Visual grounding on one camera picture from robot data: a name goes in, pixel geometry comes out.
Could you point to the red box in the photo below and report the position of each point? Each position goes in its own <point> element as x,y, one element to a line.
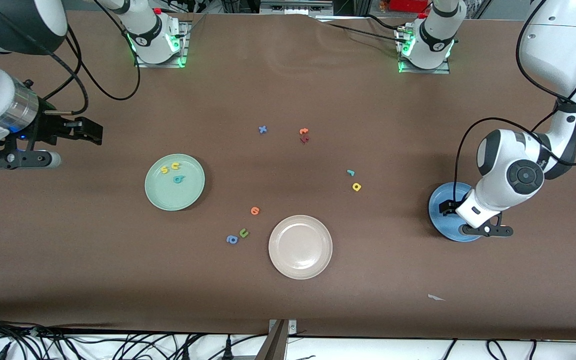
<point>408,5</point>

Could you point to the beige plate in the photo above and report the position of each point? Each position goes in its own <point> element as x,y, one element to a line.
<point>300,247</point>

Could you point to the small metal bracket plate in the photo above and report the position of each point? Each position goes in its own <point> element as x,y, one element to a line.
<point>293,326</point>

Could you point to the green foam letter u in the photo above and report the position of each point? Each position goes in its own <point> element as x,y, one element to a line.
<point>241,234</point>

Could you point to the brown paper table cover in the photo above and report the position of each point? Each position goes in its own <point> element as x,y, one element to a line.
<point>68,250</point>

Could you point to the grey metal bar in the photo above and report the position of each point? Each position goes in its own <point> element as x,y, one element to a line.
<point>273,347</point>

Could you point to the grey metal device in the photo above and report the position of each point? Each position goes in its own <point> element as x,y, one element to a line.
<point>293,7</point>

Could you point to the black plug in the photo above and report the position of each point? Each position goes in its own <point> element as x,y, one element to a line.
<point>228,350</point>
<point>186,354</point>

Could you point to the blue plate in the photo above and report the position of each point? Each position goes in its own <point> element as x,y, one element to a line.
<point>440,225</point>

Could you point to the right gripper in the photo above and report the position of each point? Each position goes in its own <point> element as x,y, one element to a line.
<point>48,126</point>

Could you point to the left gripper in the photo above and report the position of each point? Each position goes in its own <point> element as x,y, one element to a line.
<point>448,207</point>

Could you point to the green plate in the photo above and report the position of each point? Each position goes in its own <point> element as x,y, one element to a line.
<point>173,192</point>

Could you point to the white paper scrap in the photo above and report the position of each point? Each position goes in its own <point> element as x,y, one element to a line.
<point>434,297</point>

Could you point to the blue foam letter a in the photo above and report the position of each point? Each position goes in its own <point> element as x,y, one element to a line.
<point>228,239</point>

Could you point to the teal foam letter p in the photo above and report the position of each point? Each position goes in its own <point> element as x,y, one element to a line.
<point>181,178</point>

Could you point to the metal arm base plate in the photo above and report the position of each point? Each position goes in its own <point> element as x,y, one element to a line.
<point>160,65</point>
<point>425,71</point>

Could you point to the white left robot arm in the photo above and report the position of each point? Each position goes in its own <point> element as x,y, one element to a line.
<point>558,45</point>

